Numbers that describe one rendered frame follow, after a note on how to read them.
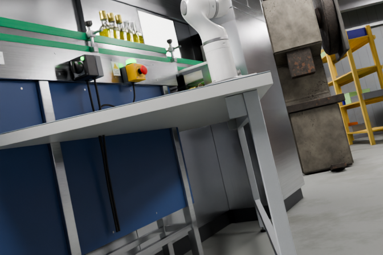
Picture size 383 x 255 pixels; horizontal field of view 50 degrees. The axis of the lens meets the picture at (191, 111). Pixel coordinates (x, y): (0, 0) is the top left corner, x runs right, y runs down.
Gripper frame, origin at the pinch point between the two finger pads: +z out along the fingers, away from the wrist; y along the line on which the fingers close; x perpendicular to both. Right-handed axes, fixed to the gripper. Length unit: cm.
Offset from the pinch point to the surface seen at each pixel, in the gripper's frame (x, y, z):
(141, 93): -16, 27, 47
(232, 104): 47, 75, 67
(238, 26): -8, -93, 0
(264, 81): 57, 75, 63
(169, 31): -42, -56, -3
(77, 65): -9, 71, 39
